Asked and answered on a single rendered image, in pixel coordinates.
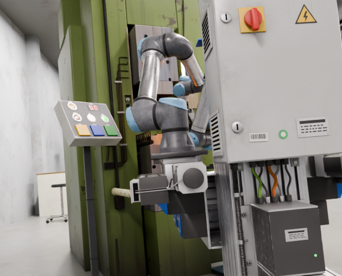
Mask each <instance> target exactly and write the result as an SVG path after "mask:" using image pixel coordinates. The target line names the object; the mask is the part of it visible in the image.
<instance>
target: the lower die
mask: <svg viewBox="0 0 342 276"><path fill-rule="evenodd" d="M161 137H162V133H159V134H155V135H152V136H148V137H147V141H149V140H153V141H154V143H153V144H152V145H154V144H160V142H161Z"/></svg>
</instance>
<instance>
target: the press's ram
mask: <svg viewBox="0 0 342 276"><path fill-rule="evenodd" d="M169 32H173V33H174V28H170V27H157V26H143V25H135V26H134V27H133V28H132V30H131V31H130V32H129V34H128V36H129V50H130V64H131V77H132V91H134V90H135V89H137V88H138V87H139V86H140V80H141V74H142V68H143V62H142V61H141V59H140V57H139V55H138V44H139V42H140V40H141V39H143V38H146V37H151V36H156V35H161V34H164V33H169ZM159 81H172V83H173V84H175V83H177V82H178V69H177V58H176V57H175V56H173V57H168V58H165V62H164V64H163V65H162V66H161V69H160V77H159Z"/></svg>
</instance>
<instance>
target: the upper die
mask: <svg viewBox="0 0 342 276"><path fill-rule="evenodd" d="M138 91H139V87H138V88H137V89H135V90H134V91H133V98H134V99H136V98H137V97H138ZM171 95H173V83H172V81H159V85H158V93H157V97H163V98H165V97H169V96H171Z"/></svg>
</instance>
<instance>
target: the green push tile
mask: <svg viewBox="0 0 342 276"><path fill-rule="evenodd" d="M103 127H104V129H105V131H106V133H107V135H108V136H118V134H117V132H116V130H115V128H114V126H110V125H104V126H103Z"/></svg>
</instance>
